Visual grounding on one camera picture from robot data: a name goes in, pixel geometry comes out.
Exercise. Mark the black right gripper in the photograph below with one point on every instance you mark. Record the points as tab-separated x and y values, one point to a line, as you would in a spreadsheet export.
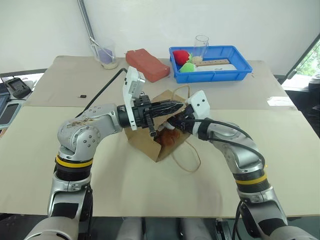
187	120

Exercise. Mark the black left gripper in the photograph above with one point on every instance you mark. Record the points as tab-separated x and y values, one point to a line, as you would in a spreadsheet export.
141	113

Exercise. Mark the brown plush toy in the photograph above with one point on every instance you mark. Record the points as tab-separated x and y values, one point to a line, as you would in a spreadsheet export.
170	138

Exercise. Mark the brown paper bag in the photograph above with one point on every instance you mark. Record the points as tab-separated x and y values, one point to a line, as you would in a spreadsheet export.
140	140

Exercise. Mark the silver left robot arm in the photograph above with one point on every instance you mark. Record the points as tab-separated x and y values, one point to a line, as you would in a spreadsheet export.
82	135

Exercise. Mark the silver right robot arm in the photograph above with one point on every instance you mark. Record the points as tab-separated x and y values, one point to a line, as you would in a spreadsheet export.
240	150

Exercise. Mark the green plush toy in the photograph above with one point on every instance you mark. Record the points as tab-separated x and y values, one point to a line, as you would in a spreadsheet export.
187	68

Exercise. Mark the red strawberry plush toy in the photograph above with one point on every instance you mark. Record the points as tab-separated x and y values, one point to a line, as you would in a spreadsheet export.
180	57

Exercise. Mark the red brick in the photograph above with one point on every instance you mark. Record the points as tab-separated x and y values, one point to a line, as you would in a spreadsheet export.
147	65

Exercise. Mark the blue plastic tray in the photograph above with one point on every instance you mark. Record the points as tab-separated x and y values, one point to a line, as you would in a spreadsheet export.
215	76

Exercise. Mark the white flat box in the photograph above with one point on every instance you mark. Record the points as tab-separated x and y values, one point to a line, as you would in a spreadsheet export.
220	68

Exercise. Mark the wooden block with holes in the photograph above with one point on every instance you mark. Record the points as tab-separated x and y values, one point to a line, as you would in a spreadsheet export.
215	62

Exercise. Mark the clear drinking glass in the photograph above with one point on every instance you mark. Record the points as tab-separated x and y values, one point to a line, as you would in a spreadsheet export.
201	48

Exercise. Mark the clear measuring cup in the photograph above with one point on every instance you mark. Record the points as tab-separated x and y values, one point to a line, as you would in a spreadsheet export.
106	56

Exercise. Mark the small black clip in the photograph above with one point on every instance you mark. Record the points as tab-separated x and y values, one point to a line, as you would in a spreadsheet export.
82	96

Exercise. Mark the grey rounded cylinder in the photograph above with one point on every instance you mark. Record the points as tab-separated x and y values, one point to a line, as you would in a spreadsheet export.
197	228

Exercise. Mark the silver metal pole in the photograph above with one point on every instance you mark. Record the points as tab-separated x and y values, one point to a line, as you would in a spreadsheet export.
86	20

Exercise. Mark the black handheld device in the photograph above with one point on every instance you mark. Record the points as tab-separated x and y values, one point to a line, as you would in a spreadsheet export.
18	87

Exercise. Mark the dark tablet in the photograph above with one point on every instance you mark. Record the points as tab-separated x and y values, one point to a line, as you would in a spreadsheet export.
8	113

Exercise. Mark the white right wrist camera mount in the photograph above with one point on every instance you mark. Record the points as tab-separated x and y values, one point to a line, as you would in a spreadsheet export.
200	105

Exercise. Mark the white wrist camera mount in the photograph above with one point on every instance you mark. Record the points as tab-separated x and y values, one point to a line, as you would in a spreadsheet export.
200	105
130	85

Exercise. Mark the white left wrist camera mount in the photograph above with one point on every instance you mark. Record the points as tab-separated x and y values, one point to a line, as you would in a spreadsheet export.
130	85

